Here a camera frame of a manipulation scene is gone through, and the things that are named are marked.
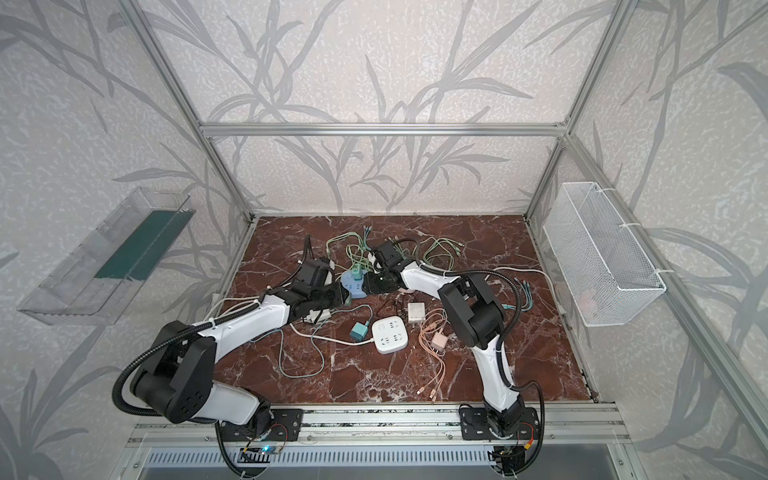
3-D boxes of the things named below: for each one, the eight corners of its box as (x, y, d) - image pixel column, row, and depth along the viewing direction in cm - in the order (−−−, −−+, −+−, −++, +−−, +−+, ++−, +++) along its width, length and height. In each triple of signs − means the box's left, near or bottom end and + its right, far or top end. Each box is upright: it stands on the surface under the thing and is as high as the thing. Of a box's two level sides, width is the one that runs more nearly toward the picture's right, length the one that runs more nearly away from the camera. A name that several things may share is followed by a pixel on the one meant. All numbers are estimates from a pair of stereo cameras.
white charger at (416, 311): (408, 320, 93) (408, 316, 91) (408, 307, 96) (408, 302, 94) (424, 320, 93) (425, 316, 91) (424, 307, 96) (424, 302, 94)
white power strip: (375, 355, 86) (375, 352, 84) (370, 324, 93) (369, 320, 91) (409, 347, 88) (409, 344, 86) (402, 317, 94) (402, 314, 92)
